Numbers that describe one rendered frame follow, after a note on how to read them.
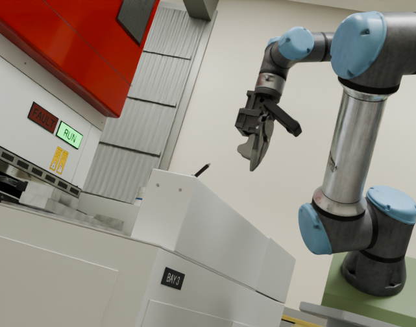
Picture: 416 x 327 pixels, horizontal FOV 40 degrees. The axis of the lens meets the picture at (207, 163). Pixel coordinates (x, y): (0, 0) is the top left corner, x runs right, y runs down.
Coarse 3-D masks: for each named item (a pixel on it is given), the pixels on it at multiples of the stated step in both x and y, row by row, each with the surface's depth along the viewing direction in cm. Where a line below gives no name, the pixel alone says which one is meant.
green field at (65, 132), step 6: (60, 126) 163; (66, 126) 166; (60, 132) 164; (66, 132) 166; (72, 132) 169; (66, 138) 167; (72, 138) 169; (78, 138) 172; (72, 144) 170; (78, 144) 172
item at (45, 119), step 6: (36, 108) 153; (30, 114) 151; (36, 114) 154; (42, 114) 156; (48, 114) 158; (36, 120) 154; (42, 120) 156; (48, 120) 158; (54, 120) 160; (48, 126) 159; (54, 126) 161
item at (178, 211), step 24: (168, 192) 105; (192, 192) 103; (144, 216) 105; (168, 216) 103; (192, 216) 105; (216, 216) 116; (240, 216) 129; (144, 240) 103; (168, 240) 102; (192, 240) 107; (216, 240) 118; (240, 240) 131; (264, 240) 148; (216, 264) 120; (240, 264) 134
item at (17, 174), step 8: (0, 160) 143; (0, 168) 144; (8, 168) 146; (16, 168) 149; (16, 176) 149; (24, 176) 152; (32, 176) 155; (48, 184) 161; (0, 192) 145; (64, 192) 169; (0, 200) 146; (8, 200) 148; (16, 200) 151
